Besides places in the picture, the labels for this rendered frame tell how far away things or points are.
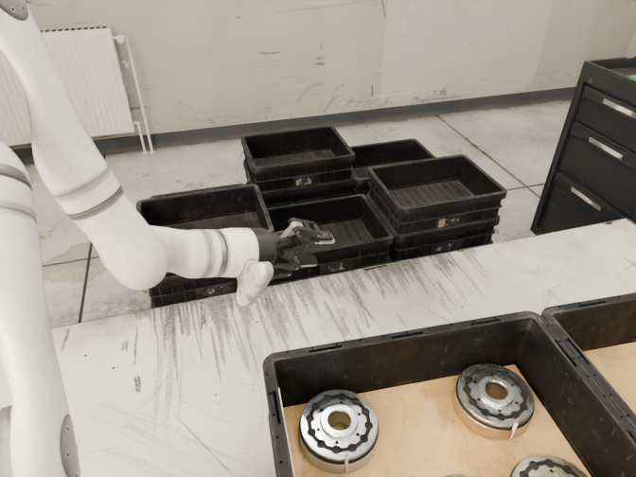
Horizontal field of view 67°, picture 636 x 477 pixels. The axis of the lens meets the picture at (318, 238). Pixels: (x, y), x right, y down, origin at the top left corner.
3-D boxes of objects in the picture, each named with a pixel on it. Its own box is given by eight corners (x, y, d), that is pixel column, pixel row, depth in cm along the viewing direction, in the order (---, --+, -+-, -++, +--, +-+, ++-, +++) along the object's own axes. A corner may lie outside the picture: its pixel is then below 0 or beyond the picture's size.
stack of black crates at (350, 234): (282, 333, 170) (277, 258, 149) (265, 279, 193) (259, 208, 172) (386, 311, 178) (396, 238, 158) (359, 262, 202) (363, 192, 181)
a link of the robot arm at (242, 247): (251, 309, 73) (214, 313, 69) (227, 251, 78) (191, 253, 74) (276, 273, 67) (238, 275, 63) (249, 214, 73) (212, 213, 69)
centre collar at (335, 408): (323, 442, 60) (323, 439, 60) (317, 408, 64) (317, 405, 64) (361, 437, 61) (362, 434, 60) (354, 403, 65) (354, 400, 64)
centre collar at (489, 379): (485, 411, 64) (486, 408, 63) (470, 379, 68) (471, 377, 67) (521, 405, 64) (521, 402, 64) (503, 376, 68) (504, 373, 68)
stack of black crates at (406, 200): (387, 311, 178) (399, 210, 152) (360, 262, 201) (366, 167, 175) (482, 291, 187) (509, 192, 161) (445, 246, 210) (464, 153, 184)
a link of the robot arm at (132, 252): (137, 307, 59) (71, 217, 52) (116, 282, 66) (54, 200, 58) (185, 273, 62) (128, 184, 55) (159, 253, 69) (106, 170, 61)
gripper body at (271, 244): (244, 215, 73) (294, 216, 79) (224, 250, 78) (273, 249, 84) (262, 254, 69) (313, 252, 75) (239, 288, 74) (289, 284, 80)
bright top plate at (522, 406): (475, 432, 62) (476, 430, 61) (446, 369, 70) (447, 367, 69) (547, 422, 63) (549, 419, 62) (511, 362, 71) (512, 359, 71)
